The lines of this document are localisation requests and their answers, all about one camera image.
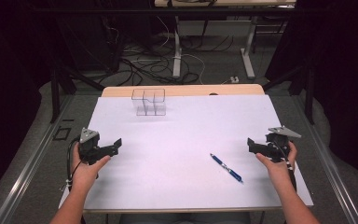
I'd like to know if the person's left hand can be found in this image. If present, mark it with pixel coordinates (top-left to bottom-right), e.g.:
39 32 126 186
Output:
70 151 112 191

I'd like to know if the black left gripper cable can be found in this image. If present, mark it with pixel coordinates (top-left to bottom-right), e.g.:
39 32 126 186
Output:
59 137 82 192

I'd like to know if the metal floor rail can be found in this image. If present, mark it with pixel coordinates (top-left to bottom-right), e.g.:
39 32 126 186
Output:
0 92 76 224
292 92 358 224

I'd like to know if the wooden table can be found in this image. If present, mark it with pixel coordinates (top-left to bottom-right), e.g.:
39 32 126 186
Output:
101 83 266 98

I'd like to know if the white table mat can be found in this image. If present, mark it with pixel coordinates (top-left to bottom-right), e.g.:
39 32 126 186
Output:
58 94 314 213

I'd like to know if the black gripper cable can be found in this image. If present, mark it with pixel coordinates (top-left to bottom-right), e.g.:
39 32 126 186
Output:
59 137 82 192
274 141 298 192

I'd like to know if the blue pen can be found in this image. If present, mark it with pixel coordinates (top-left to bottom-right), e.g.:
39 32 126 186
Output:
210 152 244 184

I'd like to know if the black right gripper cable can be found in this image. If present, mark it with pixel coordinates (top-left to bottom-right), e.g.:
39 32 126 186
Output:
274 141 298 192

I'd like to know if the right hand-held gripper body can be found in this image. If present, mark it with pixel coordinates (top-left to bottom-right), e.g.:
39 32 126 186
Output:
254 125 303 163

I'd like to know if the clear acrylic organizer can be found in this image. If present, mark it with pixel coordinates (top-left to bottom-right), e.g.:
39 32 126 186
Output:
131 88 167 117

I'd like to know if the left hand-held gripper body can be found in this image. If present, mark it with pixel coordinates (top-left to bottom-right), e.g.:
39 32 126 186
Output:
77 127 119 166

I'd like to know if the black metal stand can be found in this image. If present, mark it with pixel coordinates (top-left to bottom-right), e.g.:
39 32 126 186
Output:
261 63 315 126
49 59 106 124

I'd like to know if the desk with white legs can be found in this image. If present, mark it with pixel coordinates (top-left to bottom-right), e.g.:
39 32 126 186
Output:
154 0 296 80

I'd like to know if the tangle of floor cables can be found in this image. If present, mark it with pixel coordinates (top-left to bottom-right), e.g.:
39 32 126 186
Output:
99 15 236 87

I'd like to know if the person's right hand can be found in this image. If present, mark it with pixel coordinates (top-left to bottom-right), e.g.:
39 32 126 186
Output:
255 140 298 182

